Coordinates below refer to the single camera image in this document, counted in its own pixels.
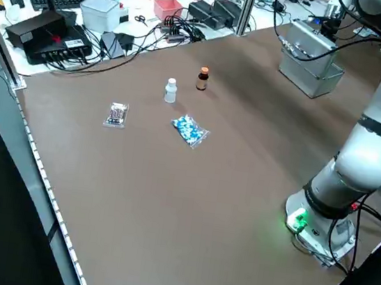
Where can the white metal tin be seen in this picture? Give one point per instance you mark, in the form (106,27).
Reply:
(98,14)

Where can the brown bottle orange cap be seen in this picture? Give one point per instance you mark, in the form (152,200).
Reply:
(202,81)

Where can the black usb hub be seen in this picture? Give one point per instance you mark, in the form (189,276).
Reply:
(173,34)

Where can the black computer mouse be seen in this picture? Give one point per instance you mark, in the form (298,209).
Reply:
(16,0)

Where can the white blue surgical packet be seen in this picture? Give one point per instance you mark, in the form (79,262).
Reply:
(364,32)

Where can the black network box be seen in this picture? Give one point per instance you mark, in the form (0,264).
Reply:
(40,28)

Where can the clear blister vial pack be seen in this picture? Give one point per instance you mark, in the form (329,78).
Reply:
(116,115)

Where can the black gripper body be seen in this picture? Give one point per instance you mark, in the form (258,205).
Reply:
(329,29)

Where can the clear bottle white cap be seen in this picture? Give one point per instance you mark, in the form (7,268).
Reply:
(170,92)

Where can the blue white capsule bag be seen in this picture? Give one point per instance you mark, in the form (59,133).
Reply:
(188,131)

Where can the black scissors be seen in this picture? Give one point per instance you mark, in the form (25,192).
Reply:
(140,19)

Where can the white table edge rail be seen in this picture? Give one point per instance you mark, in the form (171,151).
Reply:
(48,185)

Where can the aluminium post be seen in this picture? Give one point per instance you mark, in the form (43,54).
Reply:
(247,9)

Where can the silver aluminium medical case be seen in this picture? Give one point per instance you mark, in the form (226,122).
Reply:
(311,49)

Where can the pink plastic tray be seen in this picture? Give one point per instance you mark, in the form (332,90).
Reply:
(165,11)

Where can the black power adapter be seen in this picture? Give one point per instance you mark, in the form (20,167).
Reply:
(112,46)

